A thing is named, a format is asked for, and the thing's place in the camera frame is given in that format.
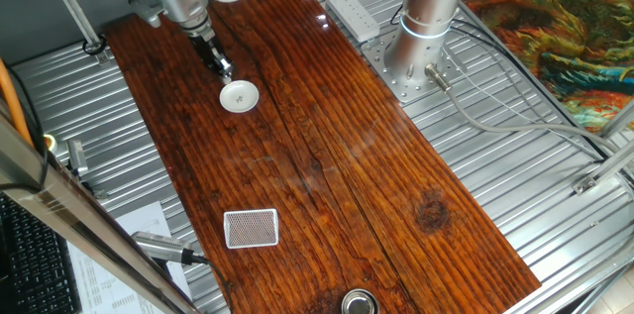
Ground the orange pole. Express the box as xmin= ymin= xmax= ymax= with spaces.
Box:
xmin=0 ymin=55 xmax=35 ymax=150

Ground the small white ceramic plate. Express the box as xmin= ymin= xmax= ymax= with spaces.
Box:
xmin=219 ymin=79 xmax=261 ymax=114

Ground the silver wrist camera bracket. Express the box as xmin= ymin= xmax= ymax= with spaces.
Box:
xmin=128 ymin=0 xmax=167 ymax=29

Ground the white mesh basket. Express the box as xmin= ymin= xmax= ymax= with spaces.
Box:
xmin=222 ymin=208 xmax=280 ymax=250

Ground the aluminium profile bar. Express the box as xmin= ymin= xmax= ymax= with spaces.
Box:
xmin=572 ymin=140 xmax=634 ymax=196
xmin=596 ymin=100 xmax=634 ymax=140

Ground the black keyboard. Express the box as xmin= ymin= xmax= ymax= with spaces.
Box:
xmin=0 ymin=193 xmax=83 ymax=314

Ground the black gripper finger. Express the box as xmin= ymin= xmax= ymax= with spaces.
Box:
xmin=212 ymin=51 xmax=235 ymax=85
xmin=203 ymin=58 xmax=225 ymax=81

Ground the colourful painted cloth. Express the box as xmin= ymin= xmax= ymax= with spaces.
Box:
xmin=460 ymin=0 xmax=634 ymax=133

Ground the steel frame beam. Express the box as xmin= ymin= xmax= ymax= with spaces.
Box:
xmin=0 ymin=100 xmax=202 ymax=314

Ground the aluminium pole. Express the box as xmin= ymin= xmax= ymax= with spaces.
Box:
xmin=37 ymin=0 xmax=114 ymax=66

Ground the black base cable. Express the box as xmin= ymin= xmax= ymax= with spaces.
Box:
xmin=388 ymin=0 xmax=610 ymax=164

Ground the small silver ribbed camera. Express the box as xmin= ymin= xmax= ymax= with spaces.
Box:
xmin=66 ymin=139 xmax=90 ymax=176

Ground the metal camera mount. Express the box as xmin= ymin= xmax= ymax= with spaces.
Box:
xmin=68 ymin=167 xmax=109 ymax=200

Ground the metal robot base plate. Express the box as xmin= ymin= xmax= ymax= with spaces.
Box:
xmin=360 ymin=30 xmax=470 ymax=105

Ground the aluminium frame rail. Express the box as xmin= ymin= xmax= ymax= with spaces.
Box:
xmin=504 ymin=249 xmax=634 ymax=314

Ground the printed paper sheet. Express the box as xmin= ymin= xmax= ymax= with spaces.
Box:
xmin=66 ymin=200 xmax=194 ymax=314

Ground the silver camera with cable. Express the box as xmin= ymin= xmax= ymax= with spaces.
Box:
xmin=131 ymin=231 xmax=195 ymax=266

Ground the black cable ring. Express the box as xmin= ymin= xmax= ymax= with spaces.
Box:
xmin=81 ymin=35 xmax=108 ymax=56

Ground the black camera cable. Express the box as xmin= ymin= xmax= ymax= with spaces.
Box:
xmin=190 ymin=253 xmax=234 ymax=314

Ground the thick grey cable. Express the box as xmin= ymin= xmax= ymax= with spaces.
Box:
xmin=424 ymin=62 xmax=634 ymax=166

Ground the wood grain board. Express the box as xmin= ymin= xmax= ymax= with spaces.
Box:
xmin=103 ymin=0 xmax=542 ymax=314

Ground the steel cup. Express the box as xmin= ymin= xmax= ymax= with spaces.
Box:
xmin=340 ymin=287 xmax=380 ymax=314

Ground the white power strip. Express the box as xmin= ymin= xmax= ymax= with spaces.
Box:
xmin=324 ymin=0 xmax=381 ymax=44

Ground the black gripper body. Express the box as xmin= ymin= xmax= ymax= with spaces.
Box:
xmin=189 ymin=30 xmax=222 ymax=66

